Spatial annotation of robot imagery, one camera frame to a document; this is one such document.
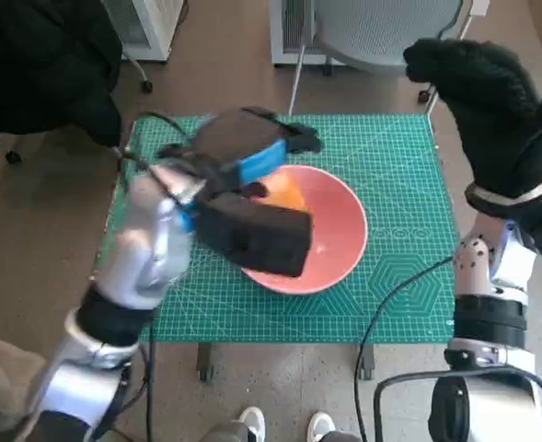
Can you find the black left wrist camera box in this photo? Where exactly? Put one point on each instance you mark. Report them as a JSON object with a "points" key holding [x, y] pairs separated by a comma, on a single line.
{"points": [[261, 235]]}

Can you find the black table leg caster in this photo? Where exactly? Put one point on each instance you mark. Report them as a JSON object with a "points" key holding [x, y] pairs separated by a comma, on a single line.
{"points": [[204, 364], [366, 361]]}

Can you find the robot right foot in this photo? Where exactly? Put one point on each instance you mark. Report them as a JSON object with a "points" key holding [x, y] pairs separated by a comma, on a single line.
{"points": [[322, 423]]}

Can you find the white air purifier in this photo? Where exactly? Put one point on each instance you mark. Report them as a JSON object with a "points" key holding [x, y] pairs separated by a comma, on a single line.
{"points": [[146, 27], [284, 27]]}

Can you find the grey mesh office chair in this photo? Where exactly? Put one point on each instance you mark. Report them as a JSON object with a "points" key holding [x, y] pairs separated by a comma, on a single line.
{"points": [[381, 27]]}

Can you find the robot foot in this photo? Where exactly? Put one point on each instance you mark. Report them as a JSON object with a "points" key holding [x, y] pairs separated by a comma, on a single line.
{"points": [[322, 423], [253, 421]]}

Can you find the chair legs with casters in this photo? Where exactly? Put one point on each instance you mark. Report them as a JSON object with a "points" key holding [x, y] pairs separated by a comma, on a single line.
{"points": [[147, 86]]}

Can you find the long toy bread loaf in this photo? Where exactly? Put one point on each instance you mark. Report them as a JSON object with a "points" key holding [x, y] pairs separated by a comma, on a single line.
{"points": [[286, 193]]}

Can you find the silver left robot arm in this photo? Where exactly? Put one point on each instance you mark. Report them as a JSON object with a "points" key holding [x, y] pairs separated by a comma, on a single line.
{"points": [[137, 258]]}

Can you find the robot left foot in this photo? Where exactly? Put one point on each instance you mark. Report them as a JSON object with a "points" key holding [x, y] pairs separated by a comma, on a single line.
{"points": [[253, 421]]}

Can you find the green cutting mat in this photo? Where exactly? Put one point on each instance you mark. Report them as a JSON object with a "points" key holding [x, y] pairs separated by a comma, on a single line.
{"points": [[390, 152]]}

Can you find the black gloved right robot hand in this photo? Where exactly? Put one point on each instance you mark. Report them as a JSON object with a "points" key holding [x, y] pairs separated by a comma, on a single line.
{"points": [[496, 119]]}

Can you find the black jacket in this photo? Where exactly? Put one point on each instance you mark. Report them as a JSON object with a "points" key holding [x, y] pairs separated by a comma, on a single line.
{"points": [[31, 64]]}

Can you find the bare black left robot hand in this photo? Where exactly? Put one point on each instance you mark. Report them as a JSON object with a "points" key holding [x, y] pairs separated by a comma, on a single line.
{"points": [[238, 138]]}

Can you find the pink bowl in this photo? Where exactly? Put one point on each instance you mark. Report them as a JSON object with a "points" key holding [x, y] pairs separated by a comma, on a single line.
{"points": [[339, 230]]}

